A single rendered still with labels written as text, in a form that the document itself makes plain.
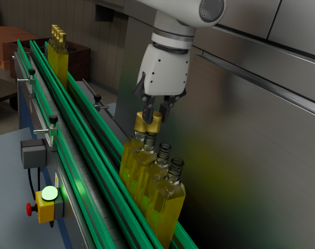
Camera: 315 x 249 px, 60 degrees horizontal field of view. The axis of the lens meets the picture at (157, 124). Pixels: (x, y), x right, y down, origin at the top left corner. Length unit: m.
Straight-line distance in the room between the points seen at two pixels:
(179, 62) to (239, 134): 0.20
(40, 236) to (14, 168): 0.42
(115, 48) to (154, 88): 3.66
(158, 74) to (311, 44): 0.28
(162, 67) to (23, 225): 0.84
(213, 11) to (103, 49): 3.97
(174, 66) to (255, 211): 0.34
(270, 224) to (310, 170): 0.14
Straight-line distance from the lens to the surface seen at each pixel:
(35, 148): 1.11
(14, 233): 1.16
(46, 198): 0.90
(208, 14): 0.47
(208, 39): 0.69
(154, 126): 0.63
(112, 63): 4.30
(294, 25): 0.58
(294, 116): 0.53
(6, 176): 1.40
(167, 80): 0.58
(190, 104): 0.72
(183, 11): 0.46
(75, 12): 4.83
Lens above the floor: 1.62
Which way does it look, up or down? 26 degrees down
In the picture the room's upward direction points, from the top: 13 degrees clockwise
